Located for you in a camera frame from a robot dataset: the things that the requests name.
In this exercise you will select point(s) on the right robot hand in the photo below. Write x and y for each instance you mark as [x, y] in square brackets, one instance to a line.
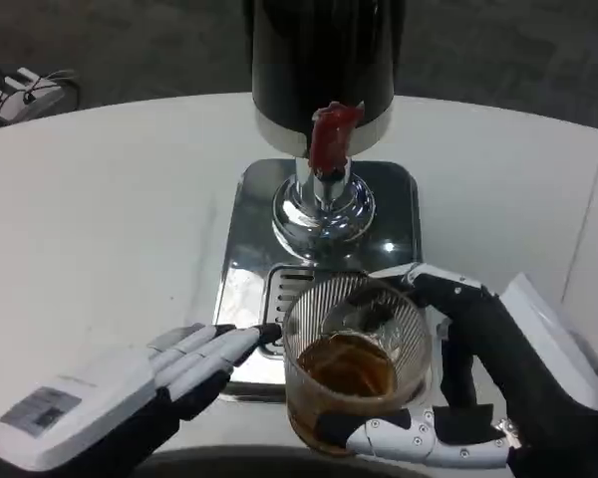
[508, 358]

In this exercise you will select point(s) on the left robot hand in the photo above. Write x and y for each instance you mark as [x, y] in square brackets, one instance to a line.
[85, 398]

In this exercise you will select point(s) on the clear ribbed glass cup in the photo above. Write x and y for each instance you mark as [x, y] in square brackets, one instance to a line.
[349, 368]

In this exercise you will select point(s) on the slotted steel drip grid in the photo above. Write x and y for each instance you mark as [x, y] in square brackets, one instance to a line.
[281, 299]

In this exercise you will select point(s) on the steel drip tray base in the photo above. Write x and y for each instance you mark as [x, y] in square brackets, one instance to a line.
[249, 239]

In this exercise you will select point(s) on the white grey power strip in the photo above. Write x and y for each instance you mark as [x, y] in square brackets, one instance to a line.
[20, 97]

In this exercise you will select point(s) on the black drink dispenser chrome stand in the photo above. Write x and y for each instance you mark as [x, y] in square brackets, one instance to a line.
[324, 55]

